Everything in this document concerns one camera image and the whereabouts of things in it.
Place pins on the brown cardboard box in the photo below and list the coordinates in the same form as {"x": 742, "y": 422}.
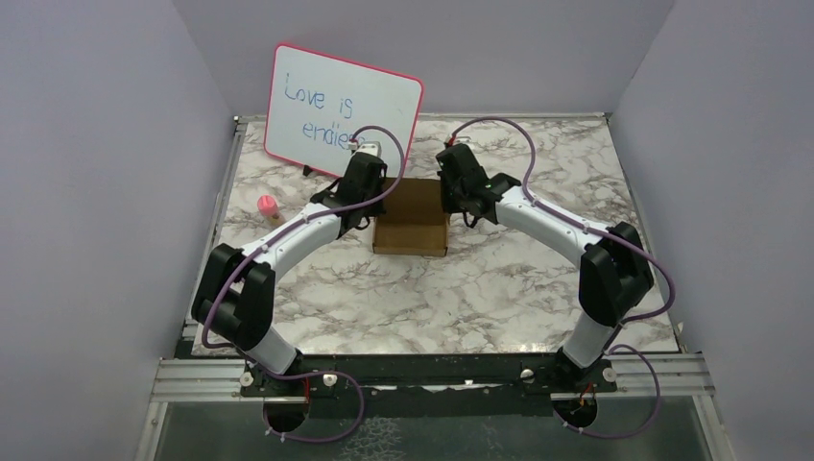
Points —
{"x": 414, "y": 222}

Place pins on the pink capped small bottle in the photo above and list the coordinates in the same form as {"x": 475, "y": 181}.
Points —
{"x": 268, "y": 207}

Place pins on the aluminium front frame rail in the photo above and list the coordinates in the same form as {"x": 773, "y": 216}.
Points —
{"x": 219, "y": 380}

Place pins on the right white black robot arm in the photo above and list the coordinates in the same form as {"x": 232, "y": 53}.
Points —
{"x": 614, "y": 276}

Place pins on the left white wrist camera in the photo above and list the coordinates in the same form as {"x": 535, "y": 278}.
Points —
{"x": 372, "y": 148}

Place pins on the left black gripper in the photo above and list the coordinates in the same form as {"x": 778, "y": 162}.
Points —
{"x": 376, "y": 209}

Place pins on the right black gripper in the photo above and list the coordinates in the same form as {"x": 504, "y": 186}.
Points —
{"x": 447, "y": 206}

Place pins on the pink framed whiteboard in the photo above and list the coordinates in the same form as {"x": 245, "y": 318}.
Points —
{"x": 319, "y": 103}

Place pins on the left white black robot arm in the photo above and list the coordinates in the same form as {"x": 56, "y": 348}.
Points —
{"x": 234, "y": 303}

